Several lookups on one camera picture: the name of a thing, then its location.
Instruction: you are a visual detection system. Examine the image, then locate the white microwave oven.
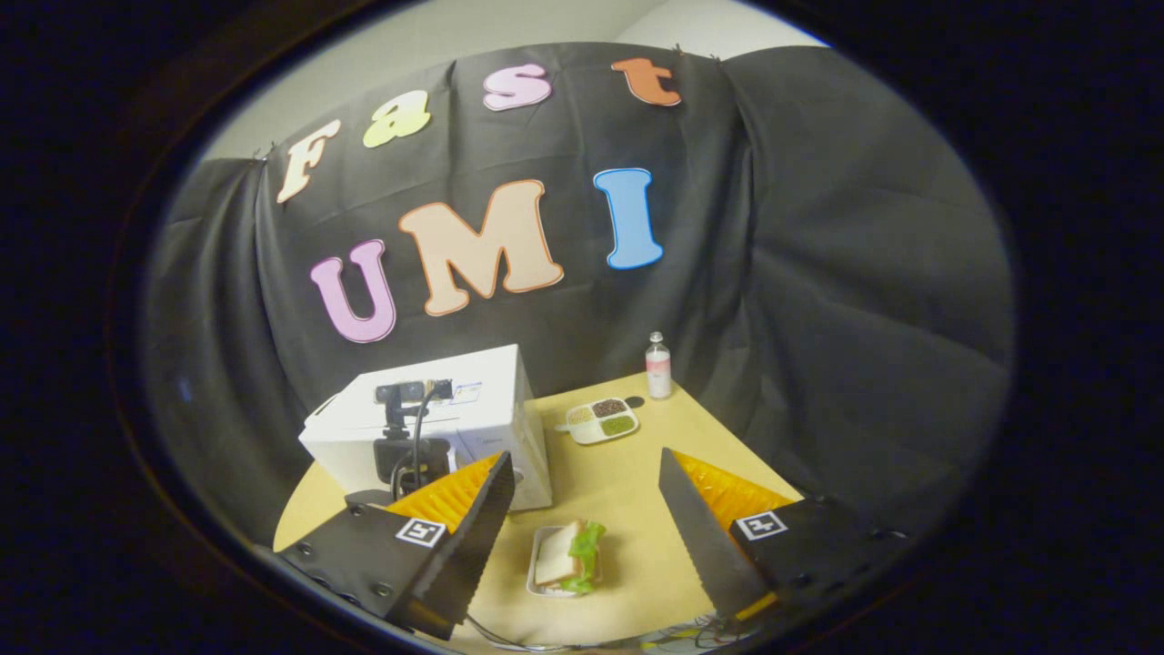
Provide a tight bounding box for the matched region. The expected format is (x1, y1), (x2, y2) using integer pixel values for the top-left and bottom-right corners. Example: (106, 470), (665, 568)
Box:
(298, 344), (554, 512)

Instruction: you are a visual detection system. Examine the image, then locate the white foam tray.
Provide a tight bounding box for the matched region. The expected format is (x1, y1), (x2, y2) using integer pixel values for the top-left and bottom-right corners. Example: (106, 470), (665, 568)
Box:
(526, 525), (606, 600)

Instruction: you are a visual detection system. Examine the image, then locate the black backdrop cloth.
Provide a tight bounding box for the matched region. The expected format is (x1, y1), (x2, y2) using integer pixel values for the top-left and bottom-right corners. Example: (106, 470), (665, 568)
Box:
(145, 41), (1017, 547)

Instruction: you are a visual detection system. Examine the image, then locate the clear bottle with pink label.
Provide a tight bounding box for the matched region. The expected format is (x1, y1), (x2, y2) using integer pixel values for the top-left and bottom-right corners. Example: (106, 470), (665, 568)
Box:
(645, 331), (673, 400)

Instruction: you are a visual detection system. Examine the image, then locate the sandwich with green lettuce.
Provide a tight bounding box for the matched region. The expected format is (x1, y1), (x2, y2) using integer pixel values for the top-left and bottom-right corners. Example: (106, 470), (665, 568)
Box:
(534, 519), (607, 597)

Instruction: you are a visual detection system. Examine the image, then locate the white divided condiment dish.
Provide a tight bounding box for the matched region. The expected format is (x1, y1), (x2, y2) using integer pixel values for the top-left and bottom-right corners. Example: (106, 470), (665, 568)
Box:
(557, 397), (640, 446)

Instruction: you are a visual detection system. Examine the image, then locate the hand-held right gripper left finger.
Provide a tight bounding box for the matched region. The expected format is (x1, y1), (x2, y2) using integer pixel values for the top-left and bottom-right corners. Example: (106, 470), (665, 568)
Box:
(273, 450), (517, 640)

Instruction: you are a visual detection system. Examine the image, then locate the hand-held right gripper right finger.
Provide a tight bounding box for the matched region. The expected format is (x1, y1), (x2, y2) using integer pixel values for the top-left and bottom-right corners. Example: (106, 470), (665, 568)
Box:
(658, 448), (910, 629)

